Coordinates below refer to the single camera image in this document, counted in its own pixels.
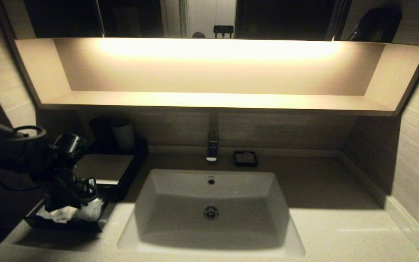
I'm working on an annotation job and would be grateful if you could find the black cup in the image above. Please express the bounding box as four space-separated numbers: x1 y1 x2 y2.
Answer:
89 116 115 146

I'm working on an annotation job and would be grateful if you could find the black soap dish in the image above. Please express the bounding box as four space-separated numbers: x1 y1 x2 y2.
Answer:
234 151 258 167

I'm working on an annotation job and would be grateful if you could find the small black bracket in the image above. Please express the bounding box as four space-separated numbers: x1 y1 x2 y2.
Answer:
214 25 234 39

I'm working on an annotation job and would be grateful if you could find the black looped cable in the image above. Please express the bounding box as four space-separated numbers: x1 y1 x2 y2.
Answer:
0 126 47 191

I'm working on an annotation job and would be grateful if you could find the mirror cabinet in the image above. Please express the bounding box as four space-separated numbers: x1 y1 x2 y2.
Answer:
0 0 419 46

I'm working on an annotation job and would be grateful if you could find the wooden wall niche shelf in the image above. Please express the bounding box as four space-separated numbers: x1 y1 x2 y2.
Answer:
15 37 419 117

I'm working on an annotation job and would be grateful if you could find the white ceramic sink basin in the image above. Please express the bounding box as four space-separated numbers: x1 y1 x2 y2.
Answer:
118 169 306 257

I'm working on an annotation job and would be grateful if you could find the chrome faucet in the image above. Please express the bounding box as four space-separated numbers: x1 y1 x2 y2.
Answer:
206 113 220 163

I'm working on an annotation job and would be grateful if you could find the white cup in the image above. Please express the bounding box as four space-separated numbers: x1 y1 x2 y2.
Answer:
111 119 136 151

